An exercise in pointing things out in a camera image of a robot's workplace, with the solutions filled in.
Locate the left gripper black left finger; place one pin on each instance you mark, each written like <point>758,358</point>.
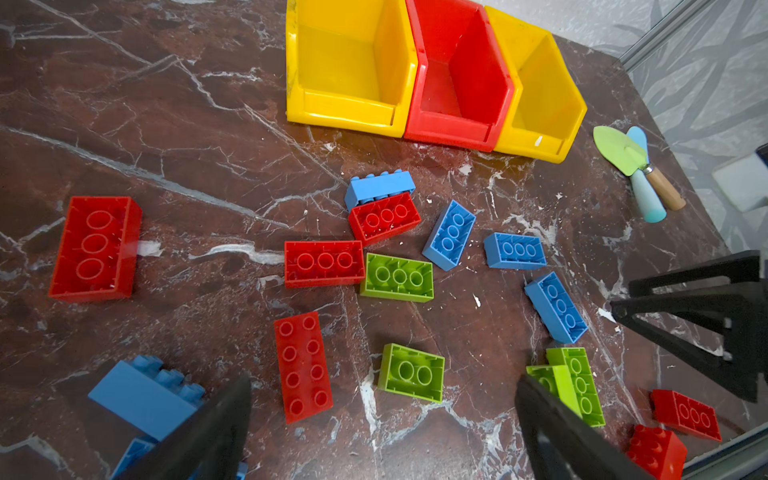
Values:
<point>208,445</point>

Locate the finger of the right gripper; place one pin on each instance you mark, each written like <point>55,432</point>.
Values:
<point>727,296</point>

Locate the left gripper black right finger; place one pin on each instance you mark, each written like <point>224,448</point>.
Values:
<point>562,446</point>

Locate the green lego pair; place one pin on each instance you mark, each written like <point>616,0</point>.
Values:
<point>568,376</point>

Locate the green lego short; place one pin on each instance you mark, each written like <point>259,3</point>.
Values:
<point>412,373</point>

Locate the green lego long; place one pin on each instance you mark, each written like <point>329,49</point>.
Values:
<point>396,278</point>

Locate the red lego front right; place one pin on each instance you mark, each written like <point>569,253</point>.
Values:
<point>685,414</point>

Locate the red lego studs up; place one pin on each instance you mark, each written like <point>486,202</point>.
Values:
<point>305,381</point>

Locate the light blue scoop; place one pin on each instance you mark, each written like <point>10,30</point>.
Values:
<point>647,199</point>

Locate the red lego centre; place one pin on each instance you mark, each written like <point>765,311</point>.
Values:
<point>323,263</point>

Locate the red lego far left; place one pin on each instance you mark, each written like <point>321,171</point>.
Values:
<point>98,251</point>

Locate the blue lego tilted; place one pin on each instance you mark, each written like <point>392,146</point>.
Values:
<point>449,237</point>

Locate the right yellow bin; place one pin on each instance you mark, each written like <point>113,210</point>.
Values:
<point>547,109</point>

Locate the yellow bin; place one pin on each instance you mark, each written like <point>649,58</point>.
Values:
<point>350,65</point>
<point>547,109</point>

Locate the red lego under blue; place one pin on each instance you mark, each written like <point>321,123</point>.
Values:
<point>383,219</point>

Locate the red middle bin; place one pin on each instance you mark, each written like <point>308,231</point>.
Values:
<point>463,88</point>

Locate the left yellow bin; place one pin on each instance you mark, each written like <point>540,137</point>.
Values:
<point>350,65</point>

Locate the green trowel wooden handle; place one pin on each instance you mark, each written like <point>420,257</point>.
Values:
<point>626,155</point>

